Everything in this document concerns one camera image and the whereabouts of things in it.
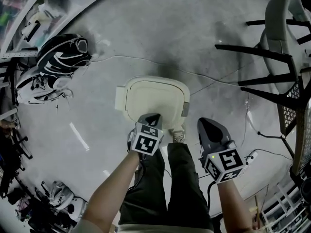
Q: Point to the cream plastic container lid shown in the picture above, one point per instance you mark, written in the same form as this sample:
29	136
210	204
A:
153	98

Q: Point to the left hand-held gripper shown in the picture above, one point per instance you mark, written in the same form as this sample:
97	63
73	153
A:
145	142

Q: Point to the black mesh rack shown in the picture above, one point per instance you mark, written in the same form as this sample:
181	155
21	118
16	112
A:
298	130

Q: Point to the person's left forearm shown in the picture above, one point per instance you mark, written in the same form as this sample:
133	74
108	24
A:
109	193

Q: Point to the wooden stick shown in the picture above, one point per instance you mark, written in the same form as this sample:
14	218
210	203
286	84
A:
257	212

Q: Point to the white chair with black legs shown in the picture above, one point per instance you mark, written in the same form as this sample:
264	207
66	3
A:
277	40

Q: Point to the white power strip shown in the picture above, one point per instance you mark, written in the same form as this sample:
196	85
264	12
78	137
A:
251	157

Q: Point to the black white patterned bag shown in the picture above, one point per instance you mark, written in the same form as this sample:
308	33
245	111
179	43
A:
63	57

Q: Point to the person's light shirt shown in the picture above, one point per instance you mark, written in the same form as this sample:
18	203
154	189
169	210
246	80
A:
165	229

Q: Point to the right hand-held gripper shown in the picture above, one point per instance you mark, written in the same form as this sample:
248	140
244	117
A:
226	164

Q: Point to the white slatted rack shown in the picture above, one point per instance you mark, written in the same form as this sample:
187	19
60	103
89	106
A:
286	207

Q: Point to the person's right forearm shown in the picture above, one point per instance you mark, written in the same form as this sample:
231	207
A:
230	203

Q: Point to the person's patterned shoe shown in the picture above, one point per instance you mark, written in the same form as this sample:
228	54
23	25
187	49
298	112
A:
178	136

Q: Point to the white shelf unit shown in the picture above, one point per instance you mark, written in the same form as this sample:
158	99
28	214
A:
29	16

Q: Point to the person's dark trousers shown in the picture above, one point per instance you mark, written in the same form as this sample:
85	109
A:
179	190

